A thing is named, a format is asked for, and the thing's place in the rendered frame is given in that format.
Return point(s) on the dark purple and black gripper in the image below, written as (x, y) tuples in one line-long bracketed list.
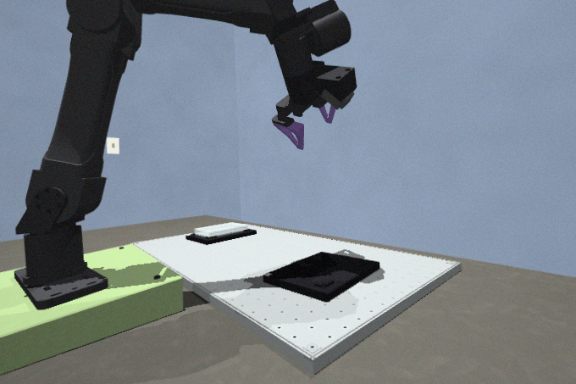
[(286, 106)]

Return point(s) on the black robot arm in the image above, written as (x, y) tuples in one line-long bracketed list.
[(69, 183)]

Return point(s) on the white perforated base plate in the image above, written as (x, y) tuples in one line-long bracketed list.
[(309, 331)]

